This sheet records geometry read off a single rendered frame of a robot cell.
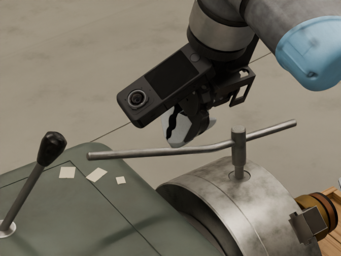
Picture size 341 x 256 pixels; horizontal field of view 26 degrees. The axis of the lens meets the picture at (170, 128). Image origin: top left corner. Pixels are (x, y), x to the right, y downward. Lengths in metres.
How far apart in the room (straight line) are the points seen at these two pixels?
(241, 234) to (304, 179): 2.09
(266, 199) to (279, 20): 0.46
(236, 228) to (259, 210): 0.05
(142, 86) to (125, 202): 0.26
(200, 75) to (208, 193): 0.31
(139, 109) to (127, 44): 3.25
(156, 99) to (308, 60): 0.22
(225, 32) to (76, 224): 0.38
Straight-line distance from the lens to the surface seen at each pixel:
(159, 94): 0.84
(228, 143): 1.09
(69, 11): 4.48
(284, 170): 3.18
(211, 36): 0.80
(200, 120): 0.88
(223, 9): 0.77
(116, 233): 1.02
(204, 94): 0.86
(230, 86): 0.88
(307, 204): 1.28
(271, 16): 0.71
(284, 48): 0.70
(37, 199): 1.08
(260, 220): 1.09
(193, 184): 1.13
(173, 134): 0.95
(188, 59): 0.85
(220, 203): 1.09
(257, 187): 1.12
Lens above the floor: 1.95
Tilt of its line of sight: 35 degrees down
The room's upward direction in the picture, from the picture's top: straight up
